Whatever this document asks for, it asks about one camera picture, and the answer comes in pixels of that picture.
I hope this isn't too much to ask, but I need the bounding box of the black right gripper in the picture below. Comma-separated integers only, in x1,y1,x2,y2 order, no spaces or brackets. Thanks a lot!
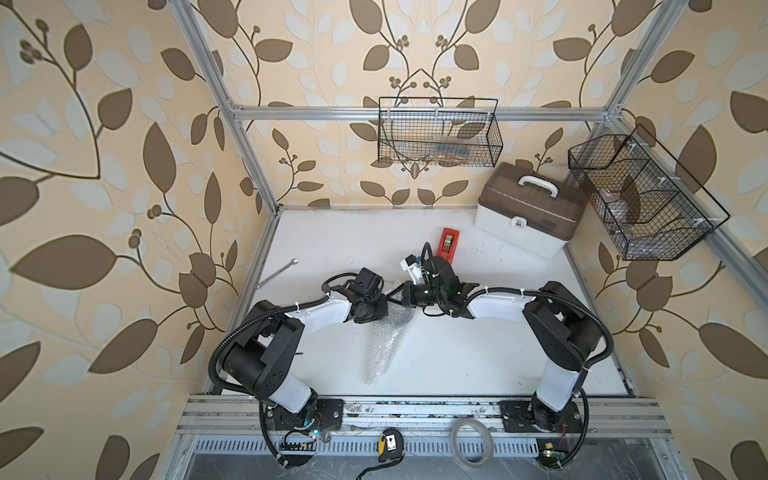
385,281,446,308

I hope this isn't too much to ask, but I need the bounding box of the clear bubble wrap sheet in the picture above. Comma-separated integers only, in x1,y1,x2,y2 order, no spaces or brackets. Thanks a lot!
363,304,415,385

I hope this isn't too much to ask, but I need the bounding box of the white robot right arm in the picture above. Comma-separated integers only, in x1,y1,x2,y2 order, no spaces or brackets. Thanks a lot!
388,255,614,414

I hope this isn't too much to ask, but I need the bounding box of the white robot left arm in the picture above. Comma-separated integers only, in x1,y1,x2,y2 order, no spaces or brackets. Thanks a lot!
208,268,388,422

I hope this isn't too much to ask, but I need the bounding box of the red tape dispenser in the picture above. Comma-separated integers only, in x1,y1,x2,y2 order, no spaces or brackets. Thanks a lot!
437,228,460,264

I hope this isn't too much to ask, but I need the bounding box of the silver wrench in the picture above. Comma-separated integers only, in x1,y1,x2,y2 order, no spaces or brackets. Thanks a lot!
255,258,299,290

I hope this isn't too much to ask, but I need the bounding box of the white brown storage box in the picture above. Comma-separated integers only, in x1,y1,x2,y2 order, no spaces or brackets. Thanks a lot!
474,162,588,259

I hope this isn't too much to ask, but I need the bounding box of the yellow black tape measure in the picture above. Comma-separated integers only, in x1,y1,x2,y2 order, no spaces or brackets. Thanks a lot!
377,428,405,464

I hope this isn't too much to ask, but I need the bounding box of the clear packing tape roll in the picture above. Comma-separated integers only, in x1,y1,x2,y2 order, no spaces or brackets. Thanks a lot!
449,418,495,468

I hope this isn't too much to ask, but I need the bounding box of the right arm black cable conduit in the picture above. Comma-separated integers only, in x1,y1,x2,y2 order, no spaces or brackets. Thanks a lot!
419,241,616,373

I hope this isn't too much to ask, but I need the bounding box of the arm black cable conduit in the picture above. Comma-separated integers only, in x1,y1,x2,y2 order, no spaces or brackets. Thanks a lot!
207,271,367,397
419,241,616,373

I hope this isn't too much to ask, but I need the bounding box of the black wire basket back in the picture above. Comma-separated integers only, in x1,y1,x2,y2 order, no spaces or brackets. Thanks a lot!
377,96,504,169

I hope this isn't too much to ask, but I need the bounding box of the black wire basket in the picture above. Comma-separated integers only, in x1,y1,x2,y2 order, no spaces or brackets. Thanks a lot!
568,124,730,261
377,96,504,169

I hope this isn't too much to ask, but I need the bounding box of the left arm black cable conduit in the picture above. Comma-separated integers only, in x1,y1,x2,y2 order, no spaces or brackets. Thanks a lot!
207,271,367,397

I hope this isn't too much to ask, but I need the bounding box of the black wire basket right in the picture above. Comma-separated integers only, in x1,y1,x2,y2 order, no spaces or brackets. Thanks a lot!
568,124,730,261

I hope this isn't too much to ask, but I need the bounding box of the aluminium frame rail front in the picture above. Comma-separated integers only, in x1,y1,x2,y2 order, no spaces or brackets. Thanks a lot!
176,395,672,458

